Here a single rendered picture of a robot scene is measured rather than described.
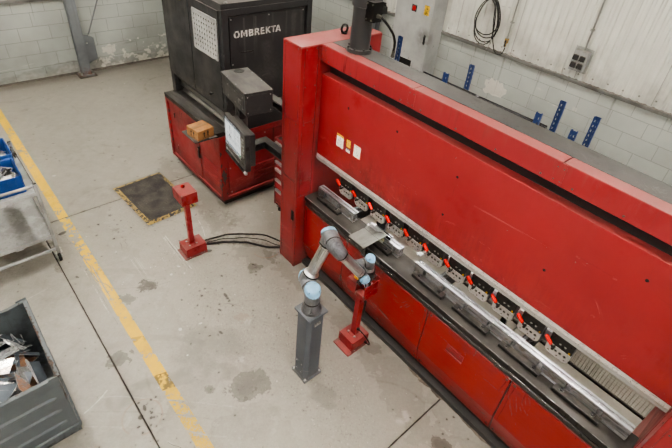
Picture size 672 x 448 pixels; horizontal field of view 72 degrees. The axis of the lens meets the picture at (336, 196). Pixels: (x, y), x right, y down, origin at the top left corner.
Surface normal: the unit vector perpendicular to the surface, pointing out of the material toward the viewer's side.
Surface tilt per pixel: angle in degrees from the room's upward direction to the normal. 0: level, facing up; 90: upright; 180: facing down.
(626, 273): 90
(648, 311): 90
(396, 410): 0
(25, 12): 90
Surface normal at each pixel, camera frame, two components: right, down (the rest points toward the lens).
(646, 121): -0.75, 0.34
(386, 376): 0.08, -0.80
